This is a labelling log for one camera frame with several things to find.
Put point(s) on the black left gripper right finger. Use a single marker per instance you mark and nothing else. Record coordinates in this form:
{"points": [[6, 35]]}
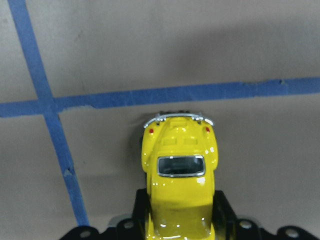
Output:
{"points": [[224, 218]]}

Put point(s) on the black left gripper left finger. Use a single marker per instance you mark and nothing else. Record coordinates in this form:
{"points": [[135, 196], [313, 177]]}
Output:
{"points": [[140, 213]]}

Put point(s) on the yellow beetle toy car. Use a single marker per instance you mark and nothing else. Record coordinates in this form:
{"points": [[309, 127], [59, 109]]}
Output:
{"points": [[179, 155]]}

